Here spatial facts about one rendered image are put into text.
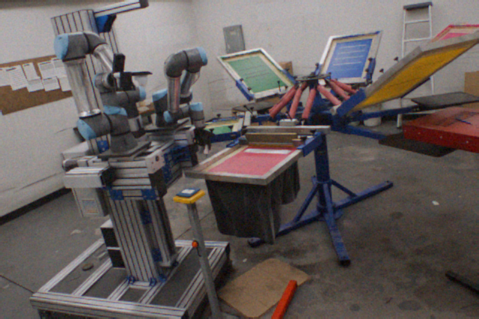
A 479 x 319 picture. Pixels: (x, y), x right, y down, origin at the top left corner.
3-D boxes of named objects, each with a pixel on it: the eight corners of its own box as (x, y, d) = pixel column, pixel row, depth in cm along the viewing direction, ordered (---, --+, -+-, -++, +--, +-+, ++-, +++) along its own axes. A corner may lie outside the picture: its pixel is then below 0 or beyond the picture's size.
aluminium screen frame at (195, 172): (266, 185, 201) (265, 178, 200) (185, 177, 234) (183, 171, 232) (320, 141, 262) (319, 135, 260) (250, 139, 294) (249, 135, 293)
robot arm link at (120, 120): (135, 128, 207) (128, 105, 203) (112, 135, 199) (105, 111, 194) (124, 127, 216) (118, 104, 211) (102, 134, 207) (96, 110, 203)
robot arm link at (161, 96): (152, 111, 253) (147, 91, 249) (171, 106, 260) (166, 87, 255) (158, 112, 243) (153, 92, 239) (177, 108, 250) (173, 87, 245)
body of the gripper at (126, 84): (137, 90, 160) (123, 90, 168) (135, 70, 158) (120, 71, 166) (120, 91, 154) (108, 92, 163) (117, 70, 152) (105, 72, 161)
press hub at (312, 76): (339, 226, 333) (325, 74, 290) (299, 220, 355) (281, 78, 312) (352, 206, 363) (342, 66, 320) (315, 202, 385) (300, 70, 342)
